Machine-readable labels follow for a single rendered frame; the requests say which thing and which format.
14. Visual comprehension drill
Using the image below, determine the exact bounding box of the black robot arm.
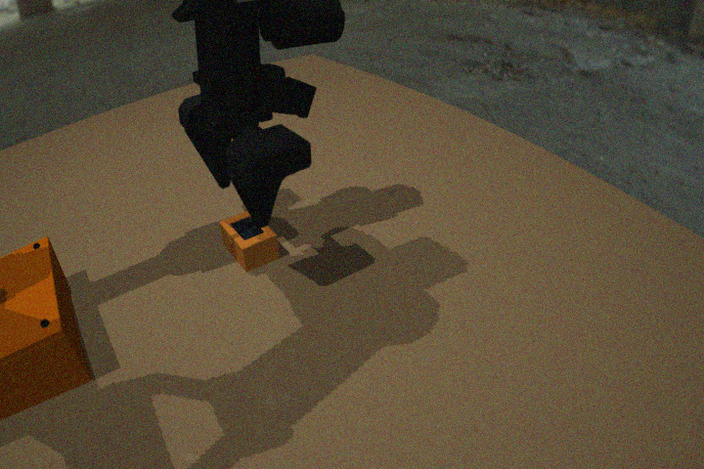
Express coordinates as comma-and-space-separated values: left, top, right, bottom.
171, 0, 345, 122

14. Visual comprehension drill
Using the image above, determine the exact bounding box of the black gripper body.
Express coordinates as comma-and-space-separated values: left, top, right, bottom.
178, 55, 312, 188

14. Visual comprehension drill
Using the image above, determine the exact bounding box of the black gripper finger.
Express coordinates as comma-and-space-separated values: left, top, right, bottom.
184, 128, 232, 190
228, 172, 296, 229

